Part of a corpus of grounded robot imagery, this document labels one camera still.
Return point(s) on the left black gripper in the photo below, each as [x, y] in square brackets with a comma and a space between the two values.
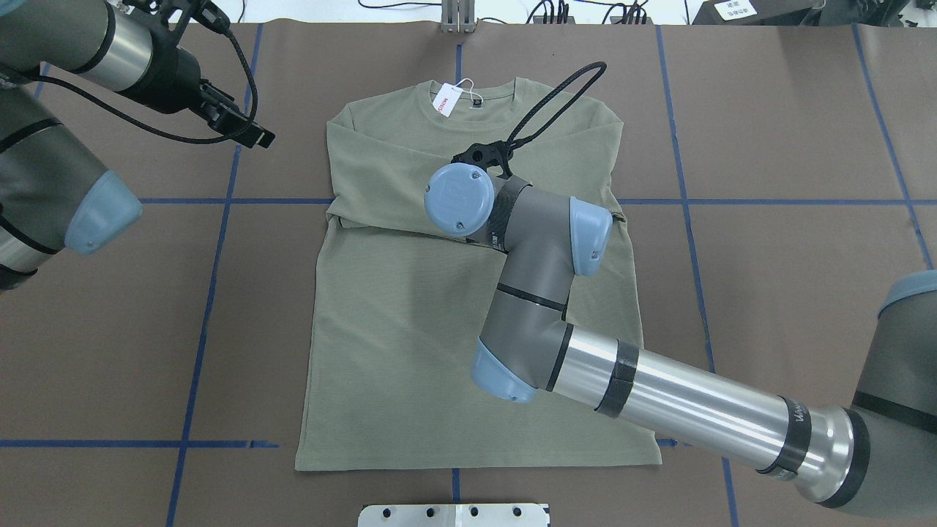
[178, 85]

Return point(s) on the olive green long-sleeve shirt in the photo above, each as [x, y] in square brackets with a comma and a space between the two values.
[399, 307]

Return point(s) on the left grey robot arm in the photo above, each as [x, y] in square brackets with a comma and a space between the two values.
[57, 194]

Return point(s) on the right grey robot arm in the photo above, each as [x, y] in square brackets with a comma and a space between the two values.
[872, 458]

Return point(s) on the white red hang tag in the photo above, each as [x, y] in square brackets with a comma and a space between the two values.
[446, 99]

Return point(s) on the aluminium frame post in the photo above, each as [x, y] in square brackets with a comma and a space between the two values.
[458, 16]

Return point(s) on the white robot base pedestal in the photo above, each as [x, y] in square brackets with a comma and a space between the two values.
[497, 514]

